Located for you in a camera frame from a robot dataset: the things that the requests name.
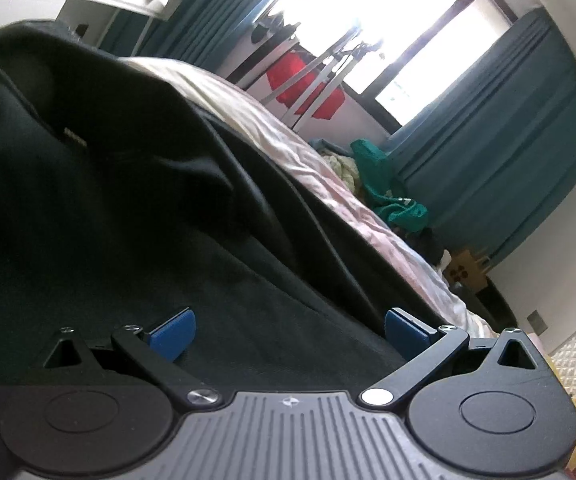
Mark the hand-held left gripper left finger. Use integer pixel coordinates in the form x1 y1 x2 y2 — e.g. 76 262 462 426
44 306 219 408

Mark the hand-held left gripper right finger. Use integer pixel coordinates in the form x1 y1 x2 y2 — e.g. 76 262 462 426
360 307 552 407

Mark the black garment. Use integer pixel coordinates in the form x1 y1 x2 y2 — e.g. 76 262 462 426
0 20 449 391

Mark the cardboard box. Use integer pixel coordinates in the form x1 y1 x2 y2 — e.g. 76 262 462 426
443 248 491 293

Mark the green garment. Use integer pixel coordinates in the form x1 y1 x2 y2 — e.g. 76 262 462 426
350 139 430 233

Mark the pale yellow cloth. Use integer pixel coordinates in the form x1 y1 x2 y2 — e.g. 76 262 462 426
318 152 369 196

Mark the teal curtain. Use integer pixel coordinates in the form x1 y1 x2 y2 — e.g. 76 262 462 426
102 0 309 78
385 7 576 266

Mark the white drying rack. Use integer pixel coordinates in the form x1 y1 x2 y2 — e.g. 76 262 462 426
262 42 384 131

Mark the red cloth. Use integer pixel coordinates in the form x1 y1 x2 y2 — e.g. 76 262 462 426
266 50 347 121

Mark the window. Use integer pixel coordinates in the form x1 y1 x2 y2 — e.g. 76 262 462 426
225 0 519 128

